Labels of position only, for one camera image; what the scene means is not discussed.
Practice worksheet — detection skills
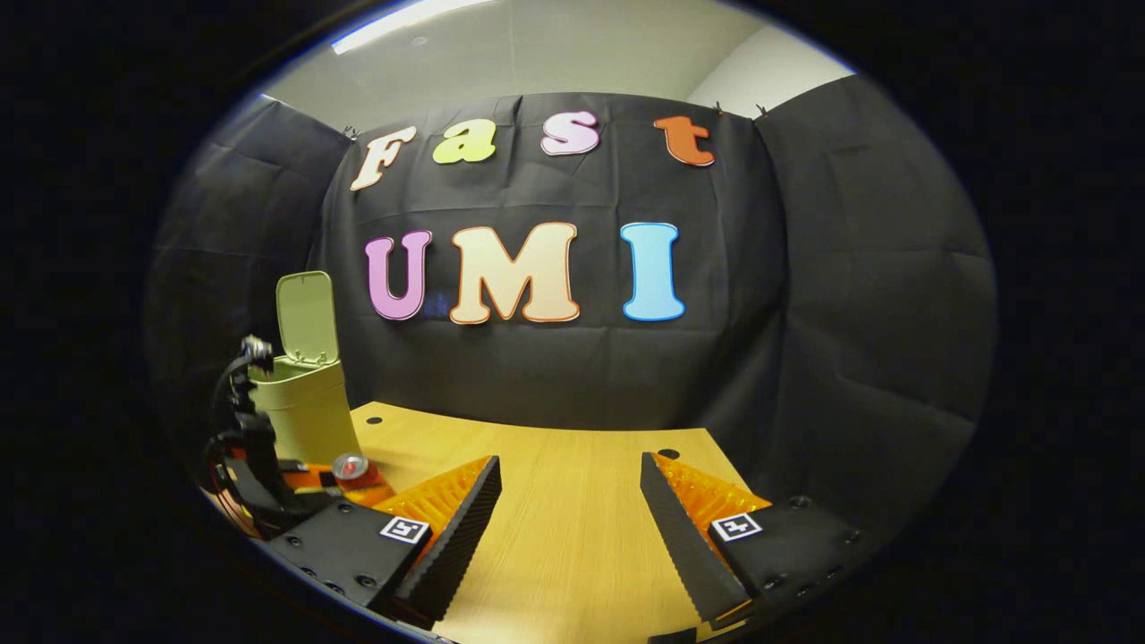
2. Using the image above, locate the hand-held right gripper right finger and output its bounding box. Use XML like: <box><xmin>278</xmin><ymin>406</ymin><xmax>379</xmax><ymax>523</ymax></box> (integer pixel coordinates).
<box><xmin>640</xmin><ymin>452</ymin><xmax>865</xmax><ymax>627</ymax></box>

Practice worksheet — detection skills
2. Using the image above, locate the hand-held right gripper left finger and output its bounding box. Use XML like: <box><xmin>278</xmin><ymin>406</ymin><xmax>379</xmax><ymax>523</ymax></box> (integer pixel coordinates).
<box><xmin>264</xmin><ymin>454</ymin><xmax>504</xmax><ymax>627</ymax></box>

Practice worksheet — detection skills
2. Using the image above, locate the red pop can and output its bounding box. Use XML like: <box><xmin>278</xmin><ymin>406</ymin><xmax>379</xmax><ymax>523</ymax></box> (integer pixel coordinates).
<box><xmin>331</xmin><ymin>453</ymin><xmax>373</xmax><ymax>490</ymax></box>

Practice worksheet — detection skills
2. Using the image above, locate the green desktop garbage bin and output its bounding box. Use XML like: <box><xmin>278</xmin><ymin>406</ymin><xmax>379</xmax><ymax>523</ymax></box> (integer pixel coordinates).
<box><xmin>246</xmin><ymin>271</ymin><xmax>364</xmax><ymax>468</ymax></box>

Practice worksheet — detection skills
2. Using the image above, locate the wooden desktop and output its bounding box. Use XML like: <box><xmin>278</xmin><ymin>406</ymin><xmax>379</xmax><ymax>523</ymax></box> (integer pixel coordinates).
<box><xmin>201</xmin><ymin>402</ymin><xmax>772</xmax><ymax>644</ymax></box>

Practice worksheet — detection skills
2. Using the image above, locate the red gripper cable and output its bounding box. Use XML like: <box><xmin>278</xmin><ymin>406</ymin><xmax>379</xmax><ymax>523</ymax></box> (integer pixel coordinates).
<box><xmin>208</xmin><ymin>461</ymin><xmax>262</xmax><ymax>533</ymax></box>

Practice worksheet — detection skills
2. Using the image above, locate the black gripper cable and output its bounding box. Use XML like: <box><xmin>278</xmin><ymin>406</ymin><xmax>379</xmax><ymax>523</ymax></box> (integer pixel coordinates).
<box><xmin>209</xmin><ymin>351</ymin><xmax>257</xmax><ymax>426</ymax></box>

